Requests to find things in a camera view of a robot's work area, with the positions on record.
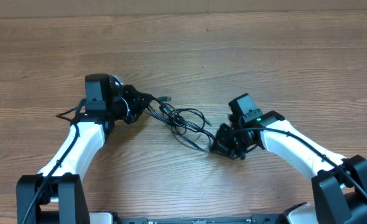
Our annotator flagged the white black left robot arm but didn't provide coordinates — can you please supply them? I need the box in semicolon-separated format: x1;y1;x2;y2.
16;81;155;223

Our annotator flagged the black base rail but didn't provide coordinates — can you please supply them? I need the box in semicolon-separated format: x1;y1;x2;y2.
90;213;296;224

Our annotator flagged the black USB-A cable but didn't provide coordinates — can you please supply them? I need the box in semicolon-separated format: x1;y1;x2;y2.
144;96;217;153

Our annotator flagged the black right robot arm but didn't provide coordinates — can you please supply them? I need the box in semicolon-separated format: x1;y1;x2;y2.
210;111;367;223

